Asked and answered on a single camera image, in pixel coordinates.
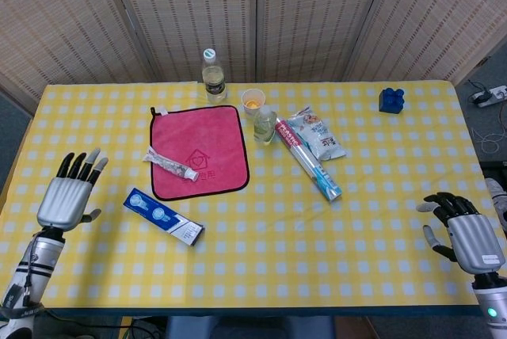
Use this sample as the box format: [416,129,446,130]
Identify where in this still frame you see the white power strip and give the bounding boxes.
[470,84,507,109]

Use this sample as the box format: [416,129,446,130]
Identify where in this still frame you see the white blue snack bag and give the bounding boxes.
[285,105,348,162]

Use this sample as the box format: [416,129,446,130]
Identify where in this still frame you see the white paper cup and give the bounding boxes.
[241,89,266,119]

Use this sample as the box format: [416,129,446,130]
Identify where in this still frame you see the blue white toothpaste box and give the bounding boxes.
[123,187,206,246]

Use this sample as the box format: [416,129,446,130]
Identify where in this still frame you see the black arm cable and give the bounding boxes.
[23,231,162,334]

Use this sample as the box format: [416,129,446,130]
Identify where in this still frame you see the yellow white checked tablecloth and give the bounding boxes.
[0,80,492,310]

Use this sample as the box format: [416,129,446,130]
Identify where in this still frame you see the white toothpaste tube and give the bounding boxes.
[143,146,200,182]

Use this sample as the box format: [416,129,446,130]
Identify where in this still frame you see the pink towel with black trim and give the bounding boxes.
[149,105,250,201]

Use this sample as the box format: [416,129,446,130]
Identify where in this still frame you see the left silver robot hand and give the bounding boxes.
[36,147,109,232]

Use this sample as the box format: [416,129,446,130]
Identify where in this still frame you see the grey white cloth bundle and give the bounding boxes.
[485,177,507,233]

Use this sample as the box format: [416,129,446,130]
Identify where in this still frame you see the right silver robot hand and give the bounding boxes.
[415,192,507,276]

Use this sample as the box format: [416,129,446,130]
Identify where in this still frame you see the short bottle light green label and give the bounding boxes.
[253,105,278,146]

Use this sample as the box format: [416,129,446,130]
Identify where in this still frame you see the beige woven folding screen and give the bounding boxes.
[0,0,507,114]

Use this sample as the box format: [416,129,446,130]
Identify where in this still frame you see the blue seat cushion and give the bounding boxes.
[164,314,336,339]

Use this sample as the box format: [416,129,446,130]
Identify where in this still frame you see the blue toy building block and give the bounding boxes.
[378,87,406,114]

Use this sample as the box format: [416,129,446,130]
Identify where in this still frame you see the thin white floor cable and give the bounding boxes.
[471,127,507,154]

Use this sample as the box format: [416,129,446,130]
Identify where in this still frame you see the tall bottle dark green label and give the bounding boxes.
[201,48,228,104]

